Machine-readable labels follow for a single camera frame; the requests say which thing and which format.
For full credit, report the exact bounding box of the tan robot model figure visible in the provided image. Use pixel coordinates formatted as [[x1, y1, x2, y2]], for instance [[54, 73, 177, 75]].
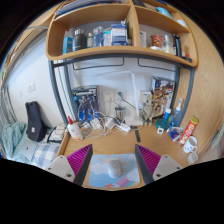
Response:
[[141, 96, 155, 126]]

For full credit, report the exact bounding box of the white pump bottle red cap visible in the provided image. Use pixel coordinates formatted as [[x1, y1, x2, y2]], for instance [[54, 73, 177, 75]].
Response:
[[66, 115, 84, 142]]

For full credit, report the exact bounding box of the grey and white computer mouse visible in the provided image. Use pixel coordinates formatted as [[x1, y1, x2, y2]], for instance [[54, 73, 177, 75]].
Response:
[[107, 158, 123, 179]]

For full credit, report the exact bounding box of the light blue cloud-print mouse pad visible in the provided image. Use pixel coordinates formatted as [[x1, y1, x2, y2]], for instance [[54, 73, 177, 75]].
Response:
[[88, 153, 142, 189]]

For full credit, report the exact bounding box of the red potato chip can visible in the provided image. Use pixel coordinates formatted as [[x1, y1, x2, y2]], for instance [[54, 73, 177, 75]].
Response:
[[178, 115, 200, 146]]

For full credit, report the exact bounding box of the steel cup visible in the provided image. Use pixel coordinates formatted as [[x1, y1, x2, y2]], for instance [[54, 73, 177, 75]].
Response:
[[114, 105, 127, 123]]

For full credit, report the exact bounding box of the small blue white-capped bottle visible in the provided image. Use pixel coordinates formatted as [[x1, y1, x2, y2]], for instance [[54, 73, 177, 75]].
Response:
[[163, 107, 172, 122]]

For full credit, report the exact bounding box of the white mug with black print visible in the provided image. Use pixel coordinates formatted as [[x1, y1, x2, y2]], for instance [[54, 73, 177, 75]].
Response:
[[182, 135, 199, 154]]

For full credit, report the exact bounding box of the black ruler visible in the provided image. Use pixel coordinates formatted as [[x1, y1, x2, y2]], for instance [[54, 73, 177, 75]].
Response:
[[134, 129, 142, 143]]

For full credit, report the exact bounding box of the white power strip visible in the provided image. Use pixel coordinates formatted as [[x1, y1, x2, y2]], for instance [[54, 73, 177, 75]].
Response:
[[114, 121, 132, 133]]

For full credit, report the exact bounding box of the wooden shelf unit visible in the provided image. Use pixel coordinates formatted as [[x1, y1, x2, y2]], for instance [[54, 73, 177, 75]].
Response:
[[45, 0, 199, 68]]

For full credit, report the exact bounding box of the white desk lamp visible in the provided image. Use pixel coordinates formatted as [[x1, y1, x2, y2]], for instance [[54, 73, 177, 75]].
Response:
[[83, 69, 144, 127]]

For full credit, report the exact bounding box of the teal knitted blanket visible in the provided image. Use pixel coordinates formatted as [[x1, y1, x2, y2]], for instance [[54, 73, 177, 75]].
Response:
[[1, 121, 28, 159]]

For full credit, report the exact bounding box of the black bag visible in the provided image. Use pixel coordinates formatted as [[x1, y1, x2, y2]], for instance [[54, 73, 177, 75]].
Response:
[[24, 100, 49, 143]]

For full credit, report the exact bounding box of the plain white cup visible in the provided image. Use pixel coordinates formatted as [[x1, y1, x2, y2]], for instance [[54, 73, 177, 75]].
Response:
[[186, 151, 200, 165]]

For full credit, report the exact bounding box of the blue plaid pillow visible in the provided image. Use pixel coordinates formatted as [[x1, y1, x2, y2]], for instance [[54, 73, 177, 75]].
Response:
[[31, 142, 61, 169]]

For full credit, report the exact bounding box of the white wall socket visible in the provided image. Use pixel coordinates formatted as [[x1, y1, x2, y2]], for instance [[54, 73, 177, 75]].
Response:
[[102, 90, 116, 103]]

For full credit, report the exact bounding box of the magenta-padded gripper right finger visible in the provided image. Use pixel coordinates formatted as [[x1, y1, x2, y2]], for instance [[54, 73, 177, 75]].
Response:
[[134, 143, 184, 186]]

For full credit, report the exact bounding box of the dark green round tin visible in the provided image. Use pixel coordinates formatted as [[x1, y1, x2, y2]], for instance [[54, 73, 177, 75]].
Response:
[[155, 118, 170, 131]]

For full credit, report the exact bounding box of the white cable tangle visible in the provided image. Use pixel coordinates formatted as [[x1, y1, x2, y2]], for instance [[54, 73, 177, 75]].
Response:
[[81, 113, 134, 139]]

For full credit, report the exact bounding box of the white charger block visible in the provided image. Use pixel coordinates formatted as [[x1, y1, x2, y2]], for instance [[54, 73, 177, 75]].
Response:
[[104, 116, 116, 130], [89, 117, 103, 131]]

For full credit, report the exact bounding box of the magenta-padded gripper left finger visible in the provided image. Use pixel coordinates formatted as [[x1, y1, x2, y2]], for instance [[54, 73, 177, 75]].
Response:
[[44, 143, 94, 187]]

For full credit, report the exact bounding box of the blue model kit box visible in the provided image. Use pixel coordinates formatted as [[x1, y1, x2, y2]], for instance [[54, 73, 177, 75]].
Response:
[[71, 85, 100, 123]]

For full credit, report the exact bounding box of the colourful model kit box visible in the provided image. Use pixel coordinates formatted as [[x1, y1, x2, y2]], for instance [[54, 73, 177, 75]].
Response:
[[149, 76, 176, 118]]

